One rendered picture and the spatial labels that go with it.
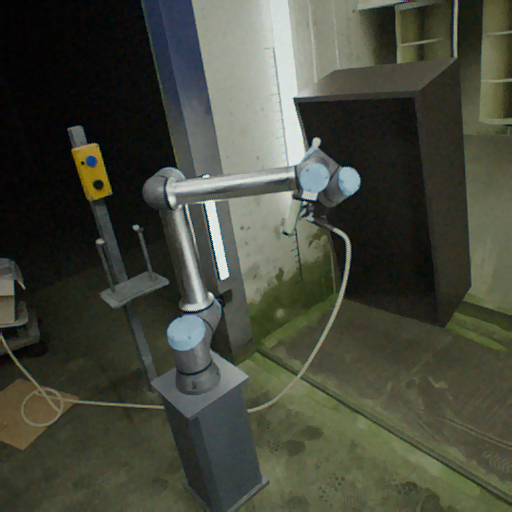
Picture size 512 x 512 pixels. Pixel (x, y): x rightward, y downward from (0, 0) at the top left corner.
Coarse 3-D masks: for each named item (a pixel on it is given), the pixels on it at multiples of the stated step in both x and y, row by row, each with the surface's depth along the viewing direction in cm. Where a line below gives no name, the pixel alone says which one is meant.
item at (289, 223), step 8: (296, 200) 187; (288, 208) 188; (296, 208) 186; (288, 216) 184; (296, 216) 185; (312, 216) 188; (280, 224) 184; (288, 224) 182; (296, 224) 184; (320, 224) 189; (328, 224) 191; (288, 232) 182
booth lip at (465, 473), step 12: (276, 360) 288; (312, 384) 265; (336, 396) 252; (360, 408) 241; (372, 420) 234; (396, 432) 224; (420, 444) 215; (432, 456) 209; (456, 468) 201; (480, 480) 193; (492, 492) 189; (504, 492) 187
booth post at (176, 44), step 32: (160, 0) 208; (160, 32) 217; (192, 32) 222; (160, 64) 227; (192, 64) 226; (192, 96) 230; (192, 128) 234; (192, 160) 239; (192, 224) 265; (224, 224) 262; (224, 288) 273; (224, 320) 281; (224, 352) 299
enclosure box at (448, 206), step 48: (336, 96) 187; (384, 96) 173; (432, 96) 170; (336, 144) 233; (384, 144) 227; (432, 144) 177; (384, 192) 245; (432, 192) 185; (336, 240) 249; (384, 240) 265; (432, 240) 198; (384, 288) 261; (432, 288) 250
